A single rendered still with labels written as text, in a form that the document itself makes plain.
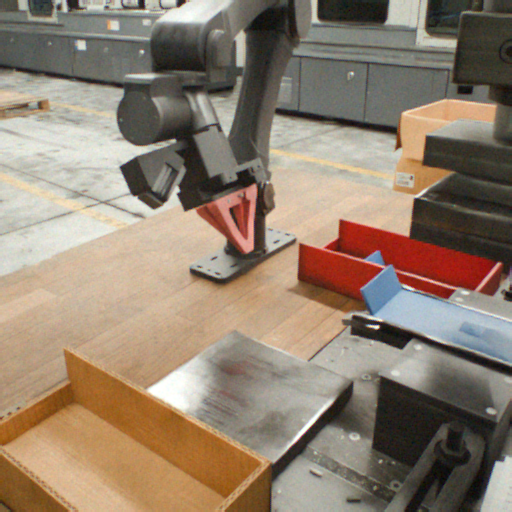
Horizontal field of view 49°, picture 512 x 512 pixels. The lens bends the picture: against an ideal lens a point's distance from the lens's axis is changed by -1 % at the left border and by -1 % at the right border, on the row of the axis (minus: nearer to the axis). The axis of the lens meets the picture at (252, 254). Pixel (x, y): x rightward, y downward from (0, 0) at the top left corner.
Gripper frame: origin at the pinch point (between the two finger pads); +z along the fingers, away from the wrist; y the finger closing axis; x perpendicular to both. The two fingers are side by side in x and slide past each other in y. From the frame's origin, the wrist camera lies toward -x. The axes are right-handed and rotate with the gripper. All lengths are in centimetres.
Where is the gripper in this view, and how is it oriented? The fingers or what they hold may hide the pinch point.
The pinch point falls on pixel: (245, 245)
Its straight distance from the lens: 69.4
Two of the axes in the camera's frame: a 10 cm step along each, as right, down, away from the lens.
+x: 6.9, -3.8, 6.1
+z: 3.8, 9.2, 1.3
